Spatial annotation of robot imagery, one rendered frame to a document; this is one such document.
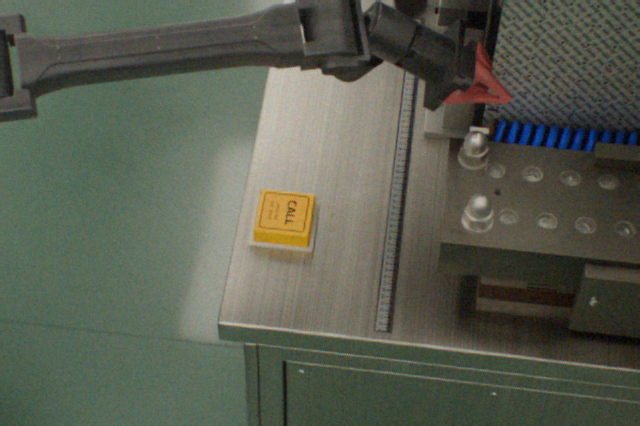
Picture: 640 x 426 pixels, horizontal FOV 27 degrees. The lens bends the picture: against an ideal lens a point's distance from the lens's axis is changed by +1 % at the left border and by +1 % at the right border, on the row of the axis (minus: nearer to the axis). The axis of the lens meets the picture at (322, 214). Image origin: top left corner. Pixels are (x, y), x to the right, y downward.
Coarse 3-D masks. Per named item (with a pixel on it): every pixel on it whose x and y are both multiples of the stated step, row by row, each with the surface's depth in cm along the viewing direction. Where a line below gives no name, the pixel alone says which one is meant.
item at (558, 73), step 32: (512, 32) 149; (544, 32) 149; (576, 32) 148; (608, 32) 148; (512, 64) 153; (544, 64) 153; (576, 64) 152; (608, 64) 152; (512, 96) 158; (544, 96) 157; (576, 96) 156; (608, 96) 156; (576, 128) 161; (608, 128) 160
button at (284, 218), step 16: (272, 192) 167; (288, 192) 167; (272, 208) 165; (288, 208) 165; (304, 208) 165; (256, 224) 164; (272, 224) 164; (288, 224) 164; (304, 224) 164; (256, 240) 165; (272, 240) 164; (288, 240) 164; (304, 240) 163
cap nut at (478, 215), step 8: (472, 200) 148; (480, 200) 147; (488, 200) 148; (472, 208) 148; (480, 208) 148; (488, 208) 148; (464, 216) 150; (472, 216) 149; (480, 216) 148; (488, 216) 149; (464, 224) 151; (472, 224) 149; (480, 224) 149; (488, 224) 150; (472, 232) 150; (480, 232) 150
